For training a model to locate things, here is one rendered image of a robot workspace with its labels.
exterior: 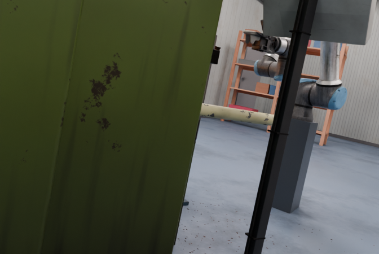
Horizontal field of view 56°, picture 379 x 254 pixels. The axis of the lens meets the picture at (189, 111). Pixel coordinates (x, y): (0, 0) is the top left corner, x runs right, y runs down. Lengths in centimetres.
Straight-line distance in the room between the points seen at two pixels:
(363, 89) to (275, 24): 888
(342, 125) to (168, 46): 924
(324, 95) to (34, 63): 182
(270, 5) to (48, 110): 80
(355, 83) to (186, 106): 917
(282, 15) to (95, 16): 63
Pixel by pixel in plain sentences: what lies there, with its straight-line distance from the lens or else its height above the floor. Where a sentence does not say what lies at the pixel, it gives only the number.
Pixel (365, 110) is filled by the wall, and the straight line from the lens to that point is 1008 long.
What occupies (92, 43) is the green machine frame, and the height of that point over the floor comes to 75.
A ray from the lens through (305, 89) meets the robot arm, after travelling 239.
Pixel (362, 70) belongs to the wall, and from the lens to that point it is 1017.
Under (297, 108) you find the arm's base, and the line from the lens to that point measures 241.
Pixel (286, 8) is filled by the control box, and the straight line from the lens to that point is 127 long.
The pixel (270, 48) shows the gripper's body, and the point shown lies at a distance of 188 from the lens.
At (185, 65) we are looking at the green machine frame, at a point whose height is 75.
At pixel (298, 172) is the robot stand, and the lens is 239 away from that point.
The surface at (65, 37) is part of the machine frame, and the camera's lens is 85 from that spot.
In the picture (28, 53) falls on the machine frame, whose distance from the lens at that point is 84.
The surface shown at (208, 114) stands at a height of 61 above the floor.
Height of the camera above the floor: 71
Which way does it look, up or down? 5 degrees down
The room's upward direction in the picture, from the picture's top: 11 degrees clockwise
